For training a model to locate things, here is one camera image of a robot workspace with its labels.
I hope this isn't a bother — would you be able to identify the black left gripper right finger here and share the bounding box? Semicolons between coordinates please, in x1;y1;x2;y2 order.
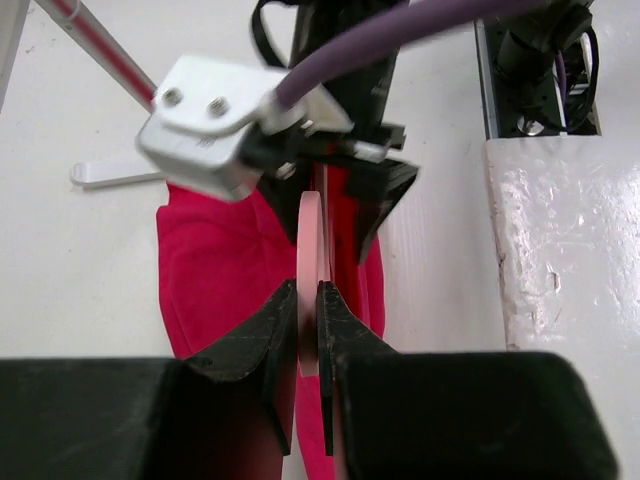
316;282;619;479

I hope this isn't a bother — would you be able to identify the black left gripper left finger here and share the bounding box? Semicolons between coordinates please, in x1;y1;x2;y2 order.
1;280;297;479

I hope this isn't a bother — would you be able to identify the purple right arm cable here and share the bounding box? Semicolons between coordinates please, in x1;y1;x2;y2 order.
275;0;551;109

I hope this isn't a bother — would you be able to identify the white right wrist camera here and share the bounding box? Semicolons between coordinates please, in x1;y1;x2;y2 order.
136;55;353;202

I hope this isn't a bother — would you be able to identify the red t shirt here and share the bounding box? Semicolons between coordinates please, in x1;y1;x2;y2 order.
156;184;385;479

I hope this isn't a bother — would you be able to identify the pink hanger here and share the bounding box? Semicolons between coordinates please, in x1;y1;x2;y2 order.
296;165;331;377

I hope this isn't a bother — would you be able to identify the metal clothes rack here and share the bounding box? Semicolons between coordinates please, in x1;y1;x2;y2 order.
1;1;146;196

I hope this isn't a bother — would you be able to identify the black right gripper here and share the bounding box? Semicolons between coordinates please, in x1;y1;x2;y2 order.
249;1;419;263

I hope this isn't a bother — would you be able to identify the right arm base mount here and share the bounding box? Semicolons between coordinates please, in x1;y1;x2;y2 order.
474;1;600;140

